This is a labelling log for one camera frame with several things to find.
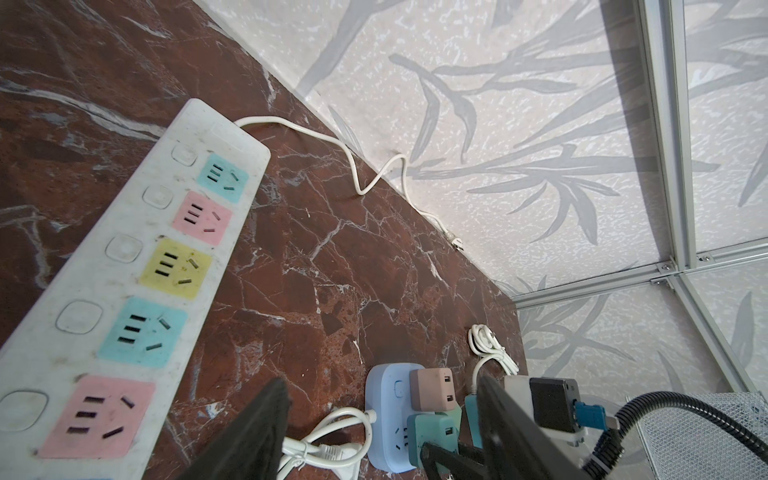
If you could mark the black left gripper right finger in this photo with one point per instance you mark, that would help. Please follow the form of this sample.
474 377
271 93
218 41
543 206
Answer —
513 446

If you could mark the teal cube charger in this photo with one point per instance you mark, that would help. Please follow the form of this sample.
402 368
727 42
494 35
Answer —
439 429

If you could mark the teal blue power strip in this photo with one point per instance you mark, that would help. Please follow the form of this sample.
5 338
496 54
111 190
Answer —
472 412

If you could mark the white multicolour power strip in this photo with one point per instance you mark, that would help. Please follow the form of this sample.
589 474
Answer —
89 375

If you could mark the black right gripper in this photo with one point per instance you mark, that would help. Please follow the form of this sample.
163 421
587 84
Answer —
467 463

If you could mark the pink cube charger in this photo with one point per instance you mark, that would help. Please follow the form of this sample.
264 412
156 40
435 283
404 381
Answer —
432 390

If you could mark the light blue square socket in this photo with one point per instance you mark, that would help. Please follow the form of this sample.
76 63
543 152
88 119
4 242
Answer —
388 394

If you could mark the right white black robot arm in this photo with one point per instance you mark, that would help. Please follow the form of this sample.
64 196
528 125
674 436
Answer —
609 449

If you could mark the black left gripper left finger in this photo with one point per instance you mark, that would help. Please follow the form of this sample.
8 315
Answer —
250 447

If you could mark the white wire mesh basket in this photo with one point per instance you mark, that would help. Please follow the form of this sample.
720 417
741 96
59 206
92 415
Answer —
682 445

